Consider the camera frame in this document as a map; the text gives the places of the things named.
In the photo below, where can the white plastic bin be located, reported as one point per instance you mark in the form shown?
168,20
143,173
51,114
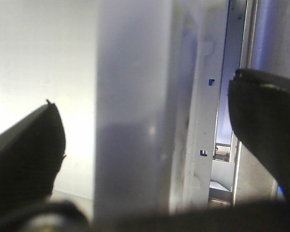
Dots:
136,84

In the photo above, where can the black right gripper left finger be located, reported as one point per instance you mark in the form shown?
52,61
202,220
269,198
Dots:
31,154

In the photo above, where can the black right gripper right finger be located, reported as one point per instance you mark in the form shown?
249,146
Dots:
262,103

